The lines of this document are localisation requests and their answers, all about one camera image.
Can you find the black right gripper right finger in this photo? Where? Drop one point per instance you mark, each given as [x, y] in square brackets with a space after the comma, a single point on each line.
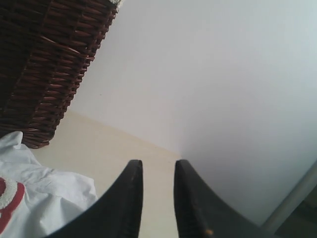
[200, 213]

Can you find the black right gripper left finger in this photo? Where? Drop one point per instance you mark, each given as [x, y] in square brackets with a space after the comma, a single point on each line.
[117, 214]

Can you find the white t-shirt red lettering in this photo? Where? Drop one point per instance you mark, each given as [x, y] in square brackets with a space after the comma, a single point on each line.
[35, 200]

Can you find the dark brown wicker basket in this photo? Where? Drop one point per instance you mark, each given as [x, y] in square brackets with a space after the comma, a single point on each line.
[46, 46]

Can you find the white lace basket liner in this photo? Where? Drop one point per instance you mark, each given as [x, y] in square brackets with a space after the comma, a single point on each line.
[118, 3]

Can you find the grey metal table leg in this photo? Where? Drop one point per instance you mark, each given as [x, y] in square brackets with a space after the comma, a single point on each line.
[302, 189]

